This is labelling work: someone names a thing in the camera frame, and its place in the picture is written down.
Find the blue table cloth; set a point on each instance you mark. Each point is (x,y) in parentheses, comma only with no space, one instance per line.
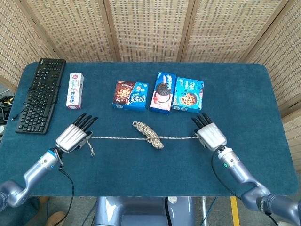
(141,169)

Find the black computer keyboard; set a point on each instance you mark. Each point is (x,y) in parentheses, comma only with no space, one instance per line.
(40,99)

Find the brown shoe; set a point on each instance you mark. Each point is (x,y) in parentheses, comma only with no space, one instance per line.
(55,217)

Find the blue pink sandwich cookie box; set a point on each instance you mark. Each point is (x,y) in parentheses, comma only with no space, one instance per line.
(163,94)

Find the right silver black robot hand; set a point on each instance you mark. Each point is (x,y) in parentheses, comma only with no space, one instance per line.
(211,136)

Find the brown and blue cookie box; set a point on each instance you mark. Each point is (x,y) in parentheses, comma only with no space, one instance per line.
(130,95)

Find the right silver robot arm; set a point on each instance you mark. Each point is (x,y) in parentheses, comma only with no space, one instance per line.
(240,174)

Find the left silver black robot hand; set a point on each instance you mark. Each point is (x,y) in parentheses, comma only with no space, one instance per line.
(70,139)

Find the white pink toothpaste box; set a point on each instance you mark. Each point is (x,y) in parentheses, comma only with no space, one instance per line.
(75,91)

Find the blue chocolate chip cookie box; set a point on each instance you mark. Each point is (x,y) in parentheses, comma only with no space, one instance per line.
(188,95)

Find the metal table leg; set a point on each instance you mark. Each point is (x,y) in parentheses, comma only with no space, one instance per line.
(204,207)

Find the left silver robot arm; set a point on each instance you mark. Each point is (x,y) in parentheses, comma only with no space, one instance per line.
(35,169)

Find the grey blue robot torso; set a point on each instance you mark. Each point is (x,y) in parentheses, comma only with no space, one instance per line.
(141,209)

